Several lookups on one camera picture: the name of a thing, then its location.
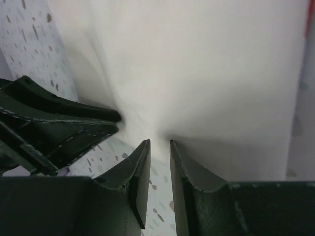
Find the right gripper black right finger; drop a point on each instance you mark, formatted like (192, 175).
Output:
(208, 205)

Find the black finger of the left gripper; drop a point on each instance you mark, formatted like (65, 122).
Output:
(29, 93)
(44, 143)

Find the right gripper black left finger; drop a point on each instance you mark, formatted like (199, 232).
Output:
(113, 204)

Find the white t shirt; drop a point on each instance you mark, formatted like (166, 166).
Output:
(218, 76)

